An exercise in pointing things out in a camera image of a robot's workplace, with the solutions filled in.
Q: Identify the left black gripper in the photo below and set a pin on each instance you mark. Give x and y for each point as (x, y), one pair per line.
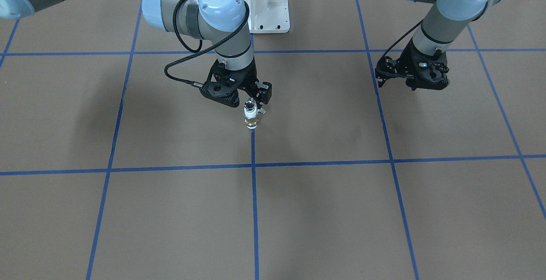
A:
(389, 68)

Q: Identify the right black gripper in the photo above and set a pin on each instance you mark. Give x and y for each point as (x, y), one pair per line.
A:
(264, 91)

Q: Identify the brass PPR ball valve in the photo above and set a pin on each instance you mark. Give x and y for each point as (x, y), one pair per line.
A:
(251, 117)

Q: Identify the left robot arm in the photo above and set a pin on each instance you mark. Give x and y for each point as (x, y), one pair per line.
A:
(445, 20)

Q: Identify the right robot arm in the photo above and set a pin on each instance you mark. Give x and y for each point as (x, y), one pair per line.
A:
(200, 26)

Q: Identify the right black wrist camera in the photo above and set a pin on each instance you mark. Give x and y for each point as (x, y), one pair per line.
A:
(222, 84)

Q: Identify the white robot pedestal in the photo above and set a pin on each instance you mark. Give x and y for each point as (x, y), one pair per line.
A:
(268, 16)

